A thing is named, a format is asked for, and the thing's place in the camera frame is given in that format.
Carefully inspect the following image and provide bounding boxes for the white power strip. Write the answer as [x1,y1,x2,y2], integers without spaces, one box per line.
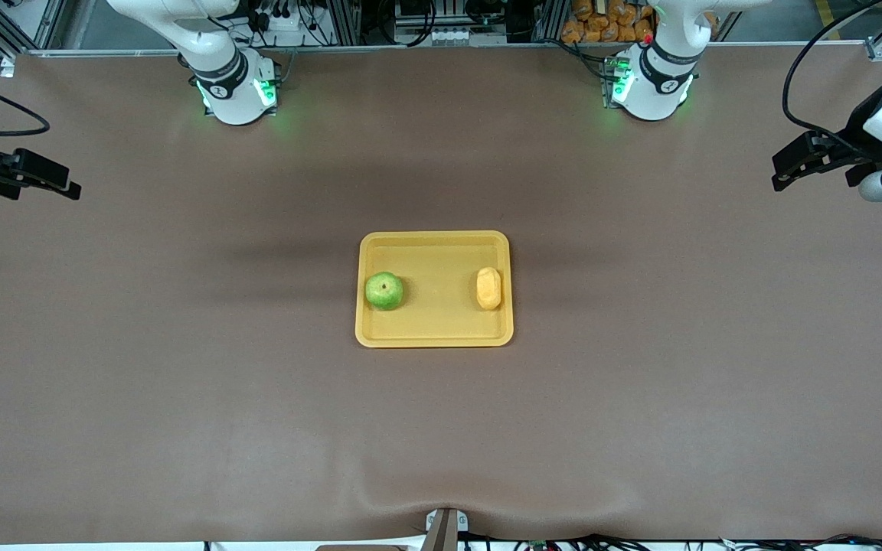
[253,4,335,35]

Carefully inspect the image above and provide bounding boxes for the green apple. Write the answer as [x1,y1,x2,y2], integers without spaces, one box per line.
[364,271,404,311]

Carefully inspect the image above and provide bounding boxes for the yellow plastic tray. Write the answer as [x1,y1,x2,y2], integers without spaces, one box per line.
[355,230,515,348]

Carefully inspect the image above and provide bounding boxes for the large table cover mat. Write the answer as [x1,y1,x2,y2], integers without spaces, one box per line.
[0,42,882,546]

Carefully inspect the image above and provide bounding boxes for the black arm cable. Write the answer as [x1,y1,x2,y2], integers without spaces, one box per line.
[782,0,882,154]
[0,70,51,139]

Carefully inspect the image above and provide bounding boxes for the silver table edge rail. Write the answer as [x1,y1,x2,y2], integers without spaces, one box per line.
[28,40,871,58]

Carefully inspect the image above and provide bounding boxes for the orange packaged snacks pile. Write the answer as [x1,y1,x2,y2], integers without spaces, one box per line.
[560,0,656,44]

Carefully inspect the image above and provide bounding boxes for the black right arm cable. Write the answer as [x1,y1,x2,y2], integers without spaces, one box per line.
[0,70,51,139]

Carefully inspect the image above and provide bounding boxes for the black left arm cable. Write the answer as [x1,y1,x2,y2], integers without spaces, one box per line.
[782,0,882,154]

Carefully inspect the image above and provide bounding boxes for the table edge clamp bracket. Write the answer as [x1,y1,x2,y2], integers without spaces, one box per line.
[422,507,469,551]

